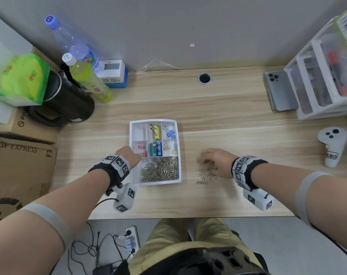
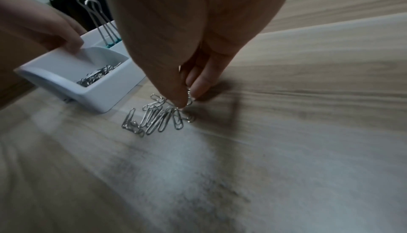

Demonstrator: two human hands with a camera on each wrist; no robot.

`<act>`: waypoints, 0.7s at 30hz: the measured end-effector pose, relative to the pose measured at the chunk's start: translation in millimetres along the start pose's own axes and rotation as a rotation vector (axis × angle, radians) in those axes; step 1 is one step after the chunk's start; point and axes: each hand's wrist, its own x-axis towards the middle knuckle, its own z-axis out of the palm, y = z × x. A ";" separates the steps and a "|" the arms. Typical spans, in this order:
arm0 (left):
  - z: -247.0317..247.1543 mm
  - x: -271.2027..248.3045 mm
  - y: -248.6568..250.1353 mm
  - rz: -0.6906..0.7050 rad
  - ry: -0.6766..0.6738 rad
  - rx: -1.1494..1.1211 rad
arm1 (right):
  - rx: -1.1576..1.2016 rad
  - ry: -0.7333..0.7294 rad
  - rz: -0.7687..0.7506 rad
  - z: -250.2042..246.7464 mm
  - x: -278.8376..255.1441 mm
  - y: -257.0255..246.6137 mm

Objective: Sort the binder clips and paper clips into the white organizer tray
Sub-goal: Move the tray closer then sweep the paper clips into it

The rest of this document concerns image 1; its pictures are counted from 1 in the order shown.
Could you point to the person's right hand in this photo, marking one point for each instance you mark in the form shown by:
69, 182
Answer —
222, 164

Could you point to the person's left hand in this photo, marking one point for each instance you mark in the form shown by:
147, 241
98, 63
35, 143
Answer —
129, 157

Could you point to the small pink binder clip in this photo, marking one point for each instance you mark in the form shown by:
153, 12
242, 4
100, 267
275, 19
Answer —
142, 150

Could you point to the large teal binder clip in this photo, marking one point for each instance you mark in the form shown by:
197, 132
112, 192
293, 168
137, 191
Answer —
152, 151

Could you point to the white compartment tray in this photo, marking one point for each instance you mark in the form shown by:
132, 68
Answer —
137, 133

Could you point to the pile of silver paper clips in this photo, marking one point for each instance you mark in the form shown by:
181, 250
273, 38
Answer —
159, 170

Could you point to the large yellow binder clip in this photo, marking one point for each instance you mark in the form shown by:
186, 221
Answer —
157, 134

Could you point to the small blue binder clip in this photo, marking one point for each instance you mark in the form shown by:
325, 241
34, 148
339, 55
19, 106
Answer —
170, 134

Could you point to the person's left forearm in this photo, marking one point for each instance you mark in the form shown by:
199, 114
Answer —
70, 200

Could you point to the person's right forearm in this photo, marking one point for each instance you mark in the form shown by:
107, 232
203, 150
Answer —
276, 183

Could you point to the white and blue small box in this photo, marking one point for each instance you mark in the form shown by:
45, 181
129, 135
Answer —
113, 71

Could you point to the person's khaki trousers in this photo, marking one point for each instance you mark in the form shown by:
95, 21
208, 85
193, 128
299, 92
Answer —
167, 237

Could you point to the small cardboard box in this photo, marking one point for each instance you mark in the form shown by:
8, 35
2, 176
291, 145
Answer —
33, 131

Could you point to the large printed cardboard box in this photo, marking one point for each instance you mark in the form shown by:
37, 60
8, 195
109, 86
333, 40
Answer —
19, 174

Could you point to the black left wristband with markers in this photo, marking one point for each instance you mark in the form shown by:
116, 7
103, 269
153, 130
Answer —
106, 168

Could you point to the black wristband with markers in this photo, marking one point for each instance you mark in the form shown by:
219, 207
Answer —
106, 168
252, 168

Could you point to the black right wristband with markers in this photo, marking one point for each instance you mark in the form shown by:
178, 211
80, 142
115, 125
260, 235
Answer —
252, 168

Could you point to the white power strip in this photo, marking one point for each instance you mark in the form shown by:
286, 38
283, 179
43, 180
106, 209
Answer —
135, 234

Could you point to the black kettle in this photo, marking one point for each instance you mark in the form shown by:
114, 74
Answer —
69, 104

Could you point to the yellow drink bottle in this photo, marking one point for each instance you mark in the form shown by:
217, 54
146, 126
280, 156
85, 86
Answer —
89, 81

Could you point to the grey smartphone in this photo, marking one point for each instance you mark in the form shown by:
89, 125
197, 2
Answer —
282, 93

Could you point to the clear plastic film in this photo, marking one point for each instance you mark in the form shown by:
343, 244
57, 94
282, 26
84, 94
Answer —
156, 66

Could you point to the white handheld controller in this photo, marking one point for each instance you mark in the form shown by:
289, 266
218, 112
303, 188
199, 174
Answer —
332, 151

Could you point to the black power adapter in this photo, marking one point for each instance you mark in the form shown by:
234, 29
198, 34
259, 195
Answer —
102, 269

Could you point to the white drawer organizer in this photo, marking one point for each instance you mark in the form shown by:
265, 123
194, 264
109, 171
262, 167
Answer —
325, 113

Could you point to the clear purple-capped water bottle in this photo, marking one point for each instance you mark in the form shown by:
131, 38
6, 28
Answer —
76, 47

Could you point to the green tissue pack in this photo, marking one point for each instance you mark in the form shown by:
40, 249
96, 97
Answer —
21, 78

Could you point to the white flat carton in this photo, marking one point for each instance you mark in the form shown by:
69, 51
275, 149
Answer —
1, 34

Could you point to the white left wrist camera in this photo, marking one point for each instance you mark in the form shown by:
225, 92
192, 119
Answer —
124, 199

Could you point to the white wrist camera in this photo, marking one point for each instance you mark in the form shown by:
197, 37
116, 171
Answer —
258, 201
124, 199

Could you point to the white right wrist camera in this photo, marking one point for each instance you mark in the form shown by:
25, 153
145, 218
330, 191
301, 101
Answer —
258, 201

